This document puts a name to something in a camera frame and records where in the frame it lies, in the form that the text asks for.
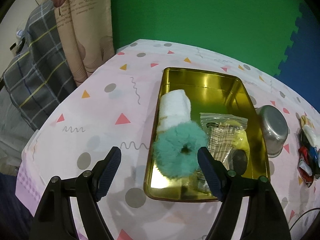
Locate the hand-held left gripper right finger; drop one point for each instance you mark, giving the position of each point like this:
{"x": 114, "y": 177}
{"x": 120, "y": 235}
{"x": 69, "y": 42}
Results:
{"x": 211, "y": 177}

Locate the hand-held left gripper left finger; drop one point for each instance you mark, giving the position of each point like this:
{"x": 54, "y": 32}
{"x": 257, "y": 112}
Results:
{"x": 107, "y": 177}

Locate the yellow and black plush toy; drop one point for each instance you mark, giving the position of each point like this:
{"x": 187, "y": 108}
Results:
{"x": 241, "y": 158}

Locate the clear plastic bag of sticks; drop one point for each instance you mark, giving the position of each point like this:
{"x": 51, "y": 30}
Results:
{"x": 222, "y": 132}

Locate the teal fluffy scrunchie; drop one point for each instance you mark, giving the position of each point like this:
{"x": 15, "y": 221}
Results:
{"x": 172, "y": 145}

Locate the white towel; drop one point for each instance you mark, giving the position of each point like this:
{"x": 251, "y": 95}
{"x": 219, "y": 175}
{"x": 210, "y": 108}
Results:
{"x": 175, "y": 107}

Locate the gold rectangular tin box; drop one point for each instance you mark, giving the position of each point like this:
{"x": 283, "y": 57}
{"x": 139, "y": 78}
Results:
{"x": 207, "y": 92}

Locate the silver cloth with red ruffle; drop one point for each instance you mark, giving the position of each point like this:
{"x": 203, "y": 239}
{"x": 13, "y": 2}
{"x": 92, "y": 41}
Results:
{"x": 303, "y": 170}

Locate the black scrunchie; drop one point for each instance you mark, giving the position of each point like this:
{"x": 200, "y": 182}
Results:
{"x": 317, "y": 165}

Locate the small white cloth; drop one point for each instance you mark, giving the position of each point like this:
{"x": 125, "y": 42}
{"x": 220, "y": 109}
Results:
{"x": 311, "y": 135}

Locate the pink patterned tablecloth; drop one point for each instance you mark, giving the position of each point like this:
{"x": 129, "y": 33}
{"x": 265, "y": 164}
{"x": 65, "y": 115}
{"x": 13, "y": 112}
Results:
{"x": 112, "y": 110}

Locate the stainless steel bowl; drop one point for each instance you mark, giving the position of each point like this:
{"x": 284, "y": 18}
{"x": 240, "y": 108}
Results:
{"x": 272, "y": 127}

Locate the dark blue cloth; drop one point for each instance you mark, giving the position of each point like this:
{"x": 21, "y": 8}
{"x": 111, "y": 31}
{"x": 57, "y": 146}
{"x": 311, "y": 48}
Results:
{"x": 17, "y": 210}

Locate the pale yellow cloth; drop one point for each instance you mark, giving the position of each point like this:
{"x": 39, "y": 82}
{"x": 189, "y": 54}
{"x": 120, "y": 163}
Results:
{"x": 305, "y": 120}

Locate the grey plaid cloth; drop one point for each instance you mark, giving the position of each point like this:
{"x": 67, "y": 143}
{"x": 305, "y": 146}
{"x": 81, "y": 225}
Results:
{"x": 37, "y": 75}

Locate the beige printed curtain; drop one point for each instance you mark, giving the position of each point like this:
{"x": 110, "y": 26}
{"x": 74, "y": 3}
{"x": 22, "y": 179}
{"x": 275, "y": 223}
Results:
{"x": 82, "y": 30}

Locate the blue foam mat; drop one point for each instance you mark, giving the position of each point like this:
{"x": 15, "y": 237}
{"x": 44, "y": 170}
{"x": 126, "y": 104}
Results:
{"x": 305, "y": 50}

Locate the green foam mat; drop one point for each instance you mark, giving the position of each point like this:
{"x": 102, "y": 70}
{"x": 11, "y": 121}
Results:
{"x": 200, "y": 17}

